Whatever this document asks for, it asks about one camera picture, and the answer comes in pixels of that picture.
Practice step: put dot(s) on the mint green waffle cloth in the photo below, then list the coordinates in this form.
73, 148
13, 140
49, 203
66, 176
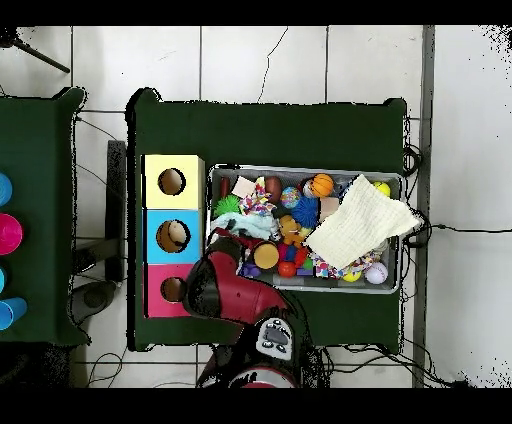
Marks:
244, 224

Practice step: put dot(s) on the striped wooden burger toy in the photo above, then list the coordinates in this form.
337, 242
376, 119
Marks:
266, 256

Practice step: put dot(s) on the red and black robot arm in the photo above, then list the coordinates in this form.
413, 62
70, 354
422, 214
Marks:
248, 296

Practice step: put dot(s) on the wooden three-hole box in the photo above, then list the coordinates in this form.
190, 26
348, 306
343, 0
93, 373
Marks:
192, 236

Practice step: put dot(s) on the green spiky ball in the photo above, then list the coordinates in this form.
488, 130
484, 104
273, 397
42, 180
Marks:
226, 206

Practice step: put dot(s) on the colourful patterned cloth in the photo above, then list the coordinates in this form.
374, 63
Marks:
256, 202

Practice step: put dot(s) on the plain wooden cube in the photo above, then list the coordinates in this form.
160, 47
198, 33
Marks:
244, 186

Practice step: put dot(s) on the globe print ball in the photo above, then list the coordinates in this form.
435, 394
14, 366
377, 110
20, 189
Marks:
290, 197

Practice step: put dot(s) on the blue spiky ball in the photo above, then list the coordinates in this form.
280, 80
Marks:
306, 210

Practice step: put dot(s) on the orange basketball toy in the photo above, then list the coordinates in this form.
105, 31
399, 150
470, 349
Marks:
322, 185

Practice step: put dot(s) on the dark green tablecloth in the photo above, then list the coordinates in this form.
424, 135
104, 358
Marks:
260, 136
44, 240

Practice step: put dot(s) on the cream waffle cloth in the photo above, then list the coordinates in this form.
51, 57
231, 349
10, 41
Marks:
360, 224

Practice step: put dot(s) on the black stand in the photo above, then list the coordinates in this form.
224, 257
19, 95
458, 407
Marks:
116, 200

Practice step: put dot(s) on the white baseball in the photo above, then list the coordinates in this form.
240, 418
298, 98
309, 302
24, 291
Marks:
376, 273

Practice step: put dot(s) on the pink plastic cup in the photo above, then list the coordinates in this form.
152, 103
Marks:
10, 234

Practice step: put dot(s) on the blue plastic cup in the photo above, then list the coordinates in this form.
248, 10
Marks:
4, 190
2, 280
12, 312

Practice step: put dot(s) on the black tripod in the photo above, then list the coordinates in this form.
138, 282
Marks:
44, 58

